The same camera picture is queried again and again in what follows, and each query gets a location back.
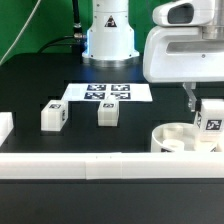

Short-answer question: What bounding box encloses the white round stool seat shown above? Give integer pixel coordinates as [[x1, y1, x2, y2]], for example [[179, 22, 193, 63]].
[[151, 123, 224, 153]]

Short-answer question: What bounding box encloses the black cable vertical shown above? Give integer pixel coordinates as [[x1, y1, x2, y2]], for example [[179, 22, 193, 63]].
[[72, 0, 82, 29]]

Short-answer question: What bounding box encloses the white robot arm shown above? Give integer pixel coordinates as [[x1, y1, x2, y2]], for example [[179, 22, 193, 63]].
[[82, 0, 224, 108]]

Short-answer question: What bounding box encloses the white front fence bar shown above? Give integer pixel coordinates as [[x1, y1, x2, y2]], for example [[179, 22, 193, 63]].
[[0, 152, 224, 180]]

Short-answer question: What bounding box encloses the white AprilTag marker sheet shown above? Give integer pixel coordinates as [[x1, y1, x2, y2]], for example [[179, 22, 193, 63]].
[[62, 83, 153, 102]]

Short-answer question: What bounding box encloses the black cable horizontal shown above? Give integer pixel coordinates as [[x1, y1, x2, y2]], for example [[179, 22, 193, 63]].
[[38, 33, 87, 54]]

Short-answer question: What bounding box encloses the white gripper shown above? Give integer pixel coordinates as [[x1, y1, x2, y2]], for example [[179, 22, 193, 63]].
[[143, 26, 224, 112]]

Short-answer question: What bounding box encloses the grey thin cable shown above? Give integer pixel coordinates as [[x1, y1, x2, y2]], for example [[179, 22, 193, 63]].
[[0, 0, 43, 66]]

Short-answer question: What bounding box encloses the white left fence block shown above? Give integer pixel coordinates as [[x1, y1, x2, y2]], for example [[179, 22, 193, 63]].
[[0, 112, 14, 147]]

